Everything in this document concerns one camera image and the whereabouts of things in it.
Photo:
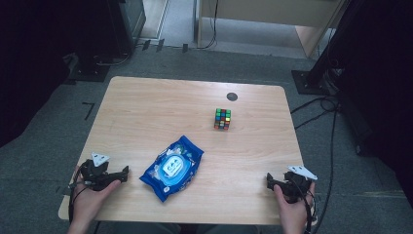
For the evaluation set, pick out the person's right hand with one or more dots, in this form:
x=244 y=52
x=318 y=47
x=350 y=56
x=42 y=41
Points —
x=295 y=216

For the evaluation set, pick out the dark curtain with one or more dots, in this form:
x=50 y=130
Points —
x=383 y=97
x=39 y=58

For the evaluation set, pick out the blue wet wipes pack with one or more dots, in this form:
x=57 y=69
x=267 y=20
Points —
x=172 y=167

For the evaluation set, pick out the dark round table grommet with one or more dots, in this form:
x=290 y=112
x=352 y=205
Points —
x=232 y=96

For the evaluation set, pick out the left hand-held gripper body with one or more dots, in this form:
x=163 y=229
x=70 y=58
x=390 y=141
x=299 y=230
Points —
x=97 y=177

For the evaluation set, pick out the person's left hand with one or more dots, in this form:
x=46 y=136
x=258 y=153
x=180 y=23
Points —
x=87 y=203

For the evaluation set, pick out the black stand base with post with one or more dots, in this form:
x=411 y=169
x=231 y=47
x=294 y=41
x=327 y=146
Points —
x=308 y=83

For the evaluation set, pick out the light wooden cabinet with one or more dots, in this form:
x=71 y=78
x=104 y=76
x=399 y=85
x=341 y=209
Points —
x=259 y=13

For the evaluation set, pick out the black cabinet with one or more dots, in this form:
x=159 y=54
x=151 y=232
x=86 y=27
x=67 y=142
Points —
x=130 y=22

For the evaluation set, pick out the black floor tape strip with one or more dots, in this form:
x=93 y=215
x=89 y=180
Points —
x=160 y=45
x=185 y=48
x=146 y=45

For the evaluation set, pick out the multicoloured puzzle cube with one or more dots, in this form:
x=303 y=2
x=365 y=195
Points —
x=222 y=118

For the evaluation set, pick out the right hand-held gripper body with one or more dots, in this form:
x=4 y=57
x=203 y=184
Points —
x=297 y=187

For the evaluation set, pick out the grey tape piece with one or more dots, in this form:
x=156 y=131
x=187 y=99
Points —
x=61 y=190

